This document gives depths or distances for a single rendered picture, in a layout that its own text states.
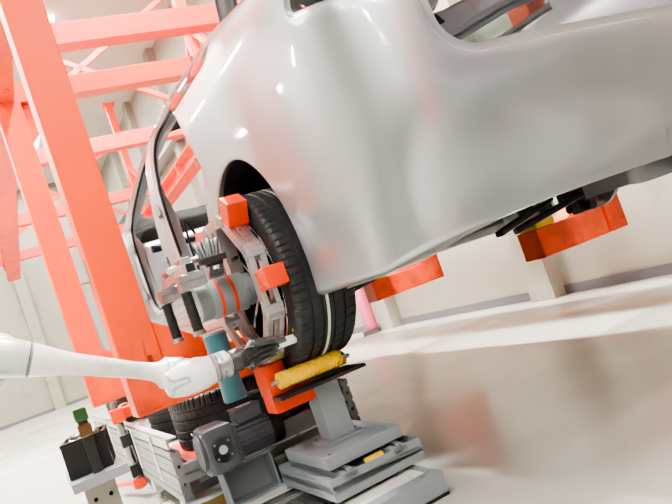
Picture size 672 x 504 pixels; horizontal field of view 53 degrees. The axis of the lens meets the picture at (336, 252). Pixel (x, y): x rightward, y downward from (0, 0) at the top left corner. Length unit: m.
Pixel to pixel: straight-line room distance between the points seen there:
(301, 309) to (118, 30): 4.15
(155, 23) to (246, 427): 4.11
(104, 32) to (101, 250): 3.37
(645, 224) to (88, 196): 4.12
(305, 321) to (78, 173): 1.18
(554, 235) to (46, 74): 2.61
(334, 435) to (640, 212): 3.69
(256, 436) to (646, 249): 3.78
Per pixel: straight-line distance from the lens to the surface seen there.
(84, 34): 5.94
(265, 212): 2.27
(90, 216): 2.85
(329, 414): 2.50
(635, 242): 5.72
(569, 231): 3.93
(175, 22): 6.14
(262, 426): 2.72
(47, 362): 2.07
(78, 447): 2.37
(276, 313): 2.20
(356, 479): 2.33
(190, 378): 2.12
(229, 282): 2.39
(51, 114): 2.97
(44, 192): 4.87
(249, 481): 2.87
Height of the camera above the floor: 0.76
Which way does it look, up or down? 3 degrees up
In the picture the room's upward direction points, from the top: 19 degrees counter-clockwise
